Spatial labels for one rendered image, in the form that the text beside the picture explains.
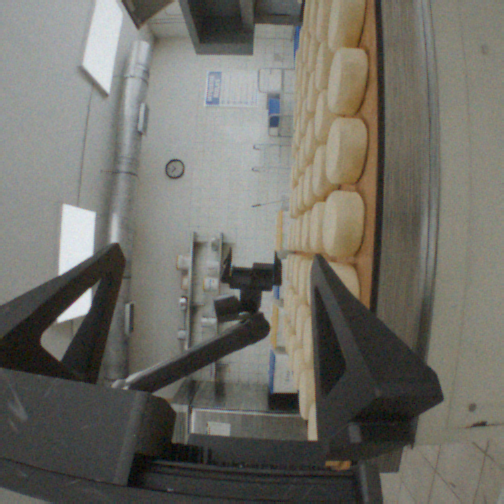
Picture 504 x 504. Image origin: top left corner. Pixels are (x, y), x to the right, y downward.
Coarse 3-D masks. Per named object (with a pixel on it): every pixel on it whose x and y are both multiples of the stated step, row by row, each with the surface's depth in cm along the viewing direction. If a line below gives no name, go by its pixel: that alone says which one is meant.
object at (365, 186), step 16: (368, 0) 18; (368, 16) 18; (368, 32) 19; (368, 48) 19; (368, 80) 19; (368, 96) 19; (368, 112) 19; (368, 128) 19; (368, 144) 19; (368, 160) 19; (368, 176) 19; (368, 192) 19; (368, 208) 19; (368, 224) 19; (368, 240) 19; (336, 256) 26; (352, 256) 22; (368, 256) 18; (368, 272) 18; (368, 288) 18; (368, 304) 18
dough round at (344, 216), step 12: (336, 192) 21; (348, 192) 21; (336, 204) 20; (348, 204) 19; (360, 204) 19; (324, 216) 23; (336, 216) 20; (348, 216) 19; (360, 216) 19; (324, 228) 23; (336, 228) 20; (348, 228) 19; (360, 228) 19; (324, 240) 23; (336, 240) 20; (348, 240) 20; (360, 240) 20; (336, 252) 21; (348, 252) 20
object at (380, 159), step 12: (384, 96) 17; (384, 108) 17; (384, 120) 17; (384, 132) 17; (384, 144) 17; (384, 156) 17; (372, 264) 17; (372, 276) 17; (372, 288) 17; (372, 300) 17; (372, 312) 17
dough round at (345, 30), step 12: (336, 0) 20; (348, 0) 19; (360, 0) 19; (336, 12) 20; (348, 12) 19; (360, 12) 19; (336, 24) 20; (348, 24) 19; (360, 24) 19; (336, 36) 20; (348, 36) 20; (360, 36) 20; (336, 48) 22
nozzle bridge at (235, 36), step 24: (192, 0) 57; (216, 0) 62; (240, 0) 57; (264, 0) 68; (288, 0) 68; (192, 24) 61; (216, 24) 68; (240, 24) 68; (288, 24) 72; (216, 48) 70; (240, 48) 70
